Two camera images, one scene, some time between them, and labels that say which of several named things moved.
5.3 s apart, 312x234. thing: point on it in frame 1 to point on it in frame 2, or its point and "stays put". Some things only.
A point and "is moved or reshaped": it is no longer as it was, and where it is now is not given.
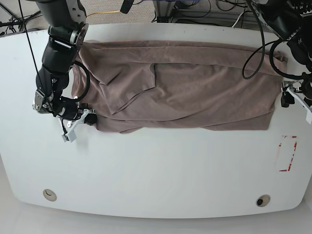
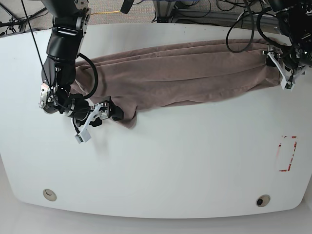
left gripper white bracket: [70, 135] to [101, 111]
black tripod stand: [13, 22] stays put
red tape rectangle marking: [295, 147] stays put
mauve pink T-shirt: [130, 86] is moved or reshaped
